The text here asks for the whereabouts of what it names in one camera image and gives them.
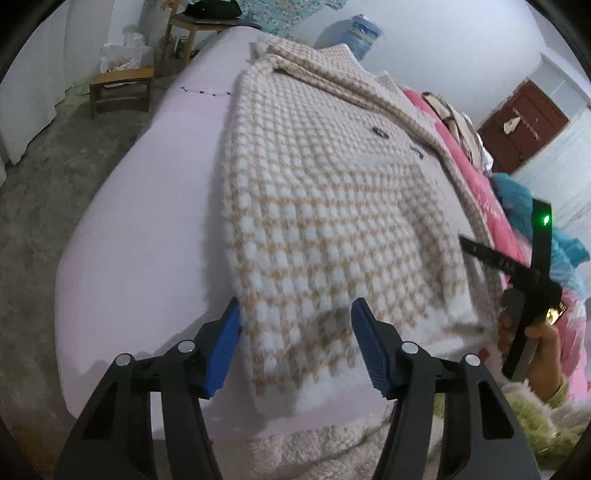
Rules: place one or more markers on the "small wooden stool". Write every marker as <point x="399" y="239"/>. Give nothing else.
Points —
<point x="120" y="76"/>

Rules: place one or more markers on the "beige white houndstooth knit coat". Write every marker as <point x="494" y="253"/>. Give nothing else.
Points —
<point x="323" y="221"/>

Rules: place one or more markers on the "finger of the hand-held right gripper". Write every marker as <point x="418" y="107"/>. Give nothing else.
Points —
<point x="494" y="258"/>

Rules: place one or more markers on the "wooden chair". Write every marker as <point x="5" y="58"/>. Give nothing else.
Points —
<point x="203" y="23"/>

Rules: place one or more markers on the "beige clothes pile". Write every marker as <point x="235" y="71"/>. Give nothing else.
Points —
<point x="461" y="129"/>

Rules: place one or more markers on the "black bag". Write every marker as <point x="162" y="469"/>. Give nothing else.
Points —
<point x="212" y="9"/>

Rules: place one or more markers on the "brown wooden door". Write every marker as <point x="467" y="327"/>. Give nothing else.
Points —
<point x="521" y="138"/>

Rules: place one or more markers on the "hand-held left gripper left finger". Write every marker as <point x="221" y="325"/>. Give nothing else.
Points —
<point x="221" y="350"/>

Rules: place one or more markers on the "red floral blanket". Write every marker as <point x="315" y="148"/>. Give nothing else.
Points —
<point x="475" y="184"/>

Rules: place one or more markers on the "white plastic bag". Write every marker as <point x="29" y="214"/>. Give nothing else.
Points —
<point x="122" y="53"/>

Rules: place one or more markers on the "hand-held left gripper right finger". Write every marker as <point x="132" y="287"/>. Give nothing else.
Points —
<point x="374" y="350"/>

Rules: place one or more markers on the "teal floral hanging cloth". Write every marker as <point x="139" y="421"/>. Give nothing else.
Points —
<point x="277" y="14"/>

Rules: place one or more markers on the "person's right hand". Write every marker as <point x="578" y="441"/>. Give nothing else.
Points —
<point x="547" y="360"/>

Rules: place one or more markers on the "cream cloth hanging on door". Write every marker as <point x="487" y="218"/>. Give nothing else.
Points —
<point x="511" y="126"/>

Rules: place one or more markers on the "blue water bottle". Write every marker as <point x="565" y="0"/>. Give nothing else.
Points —
<point x="362" y="34"/>

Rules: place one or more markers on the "person's right forearm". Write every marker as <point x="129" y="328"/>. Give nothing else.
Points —
<point x="554" y="429"/>

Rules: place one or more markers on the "white curtain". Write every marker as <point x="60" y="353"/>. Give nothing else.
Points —
<point x="32" y="92"/>

